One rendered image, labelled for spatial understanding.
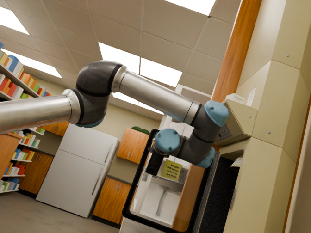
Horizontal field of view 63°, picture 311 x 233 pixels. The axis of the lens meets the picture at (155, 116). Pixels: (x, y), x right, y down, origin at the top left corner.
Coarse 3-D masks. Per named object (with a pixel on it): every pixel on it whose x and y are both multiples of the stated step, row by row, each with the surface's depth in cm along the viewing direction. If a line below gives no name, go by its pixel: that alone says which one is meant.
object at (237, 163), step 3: (240, 156) 96; (237, 159) 95; (240, 159) 94; (234, 162) 96; (237, 162) 94; (240, 162) 93; (231, 165) 97; (234, 165) 94; (237, 165) 92; (240, 165) 91; (231, 168) 100; (234, 168) 101; (237, 168) 102; (237, 171) 103
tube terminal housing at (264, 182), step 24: (264, 72) 93; (288, 72) 91; (264, 96) 88; (288, 96) 88; (264, 120) 86; (288, 120) 86; (240, 144) 91; (264, 144) 84; (288, 144) 88; (240, 168) 84; (264, 168) 82; (288, 168) 91; (240, 192) 80; (264, 192) 80; (288, 192) 93; (240, 216) 78; (264, 216) 79
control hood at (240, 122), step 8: (224, 104) 88; (232, 104) 86; (240, 104) 86; (232, 112) 86; (240, 112) 86; (248, 112) 86; (256, 112) 86; (232, 120) 88; (240, 120) 85; (248, 120) 85; (232, 128) 90; (240, 128) 85; (248, 128) 85; (232, 136) 93; (240, 136) 88; (248, 136) 85; (216, 144) 113; (224, 144) 107
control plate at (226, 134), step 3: (225, 126) 95; (222, 129) 99; (225, 129) 96; (228, 129) 94; (225, 132) 98; (228, 132) 95; (222, 135) 102; (225, 135) 99; (228, 135) 96; (231, 135) 94; (216, 138) 109; (219, 138) 106; (222, 138) 103; (225, 138) 100; (216, 141) 111
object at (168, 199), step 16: (176, 160) 112; (160, 176) 110; (176, 176) 110; (192, 176) 110; (208, 176) 111; (144, 192) 108; (160, 192) 108; (176, 192) 109; (192, 192) 109; (144, 208) 107; (160, 208) 107; (176, 208) 107; (192, 208) 107; (176, 224) 105
